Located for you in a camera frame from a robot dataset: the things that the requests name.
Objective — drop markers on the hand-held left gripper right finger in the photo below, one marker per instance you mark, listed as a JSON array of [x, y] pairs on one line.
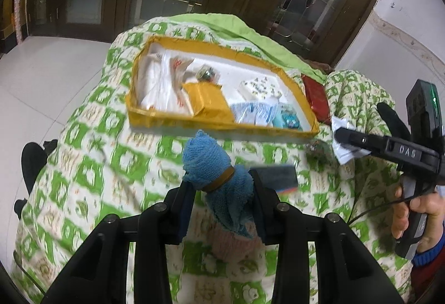
[[259, 201]]

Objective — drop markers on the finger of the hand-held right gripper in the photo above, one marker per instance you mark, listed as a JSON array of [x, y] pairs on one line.
[[354, 138]]

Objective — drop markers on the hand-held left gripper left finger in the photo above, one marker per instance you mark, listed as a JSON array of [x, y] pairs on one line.
[[186, 208]]

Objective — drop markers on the white printed sachet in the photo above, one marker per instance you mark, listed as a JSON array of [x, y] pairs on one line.
[[342, 152]]

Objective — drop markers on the blue towel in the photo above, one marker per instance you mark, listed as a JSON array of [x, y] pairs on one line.
[[208, 158]]

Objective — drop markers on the clear bag with blue print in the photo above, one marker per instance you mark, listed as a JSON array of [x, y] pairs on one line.
[[252, 112]]

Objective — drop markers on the lemon print tissue pack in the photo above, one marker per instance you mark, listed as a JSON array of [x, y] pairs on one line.
[[259, 86]]

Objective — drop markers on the yellow packet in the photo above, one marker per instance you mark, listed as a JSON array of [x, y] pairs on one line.
[[207, 100]]

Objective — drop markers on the white box with yellow rim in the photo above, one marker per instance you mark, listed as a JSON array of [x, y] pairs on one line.
[[243, 64]]

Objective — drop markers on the person's right forearm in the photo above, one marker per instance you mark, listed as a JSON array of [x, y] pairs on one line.
[[431, 267]]

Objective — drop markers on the person's right hand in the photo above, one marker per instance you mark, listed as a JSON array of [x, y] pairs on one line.
[[431, 208]]

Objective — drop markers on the black flat case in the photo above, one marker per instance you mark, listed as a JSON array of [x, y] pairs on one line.
[[278, 177]]

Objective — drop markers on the pink towel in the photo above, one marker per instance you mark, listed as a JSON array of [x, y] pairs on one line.
[[226, 244]]

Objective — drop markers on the red foil packet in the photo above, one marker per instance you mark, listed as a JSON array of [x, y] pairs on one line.
[[316, 98]]

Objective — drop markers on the teal packet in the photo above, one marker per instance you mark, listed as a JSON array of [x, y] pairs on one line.
[[286, 119]]

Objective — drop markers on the green printed blanket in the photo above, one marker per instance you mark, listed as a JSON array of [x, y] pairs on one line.
[[104, 185]]

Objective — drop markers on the red printed plastic bag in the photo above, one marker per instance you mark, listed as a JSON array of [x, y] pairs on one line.
[[177, 81]]

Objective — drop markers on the white plastic bag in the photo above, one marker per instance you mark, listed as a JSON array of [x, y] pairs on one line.
[[153, 81]]

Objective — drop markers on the small clear plastic packet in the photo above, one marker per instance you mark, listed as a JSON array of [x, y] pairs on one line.
[[205, 73]]

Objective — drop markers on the black rounded object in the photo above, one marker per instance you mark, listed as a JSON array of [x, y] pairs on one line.
[[33, 158]]

